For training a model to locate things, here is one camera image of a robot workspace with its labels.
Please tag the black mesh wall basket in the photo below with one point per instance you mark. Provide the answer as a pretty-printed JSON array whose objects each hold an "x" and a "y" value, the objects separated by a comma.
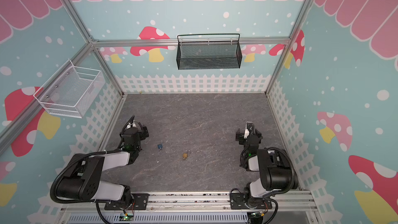
[{"x": 209, "y": 51}]

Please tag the white ribbed cable duct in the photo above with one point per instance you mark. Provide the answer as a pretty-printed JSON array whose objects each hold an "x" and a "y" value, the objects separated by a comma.
[{"x": 178, "y": 218}]

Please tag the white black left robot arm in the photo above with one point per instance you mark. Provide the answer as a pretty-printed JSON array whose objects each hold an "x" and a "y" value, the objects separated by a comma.
[{"x": 80, "y": 181}]

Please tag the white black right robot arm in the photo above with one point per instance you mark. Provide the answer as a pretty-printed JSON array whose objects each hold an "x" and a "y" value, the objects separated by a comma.
[{"x": 277, "y": 174}]

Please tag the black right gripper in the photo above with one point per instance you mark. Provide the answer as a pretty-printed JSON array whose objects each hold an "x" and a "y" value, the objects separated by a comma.
[{"x": 249, "y": 135}]

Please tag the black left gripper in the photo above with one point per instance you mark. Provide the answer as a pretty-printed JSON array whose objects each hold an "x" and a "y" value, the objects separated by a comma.
[{"x": 143, "y": 133}]

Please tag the white wire wall basket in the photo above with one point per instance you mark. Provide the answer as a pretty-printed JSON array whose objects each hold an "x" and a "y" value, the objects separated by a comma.
[{"x": 73, "y": 94}]

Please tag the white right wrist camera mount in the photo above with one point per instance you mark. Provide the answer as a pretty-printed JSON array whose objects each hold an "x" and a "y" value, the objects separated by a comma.
[{"x": 249, "y": 129}]

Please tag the aluminium frame profile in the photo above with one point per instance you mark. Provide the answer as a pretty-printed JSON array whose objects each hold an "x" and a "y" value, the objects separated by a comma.
[{"x": 33, "y": 108}]

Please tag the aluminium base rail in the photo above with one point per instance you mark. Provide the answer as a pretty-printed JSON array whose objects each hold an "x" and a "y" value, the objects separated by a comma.
[{"x": 216, "y": 201}]

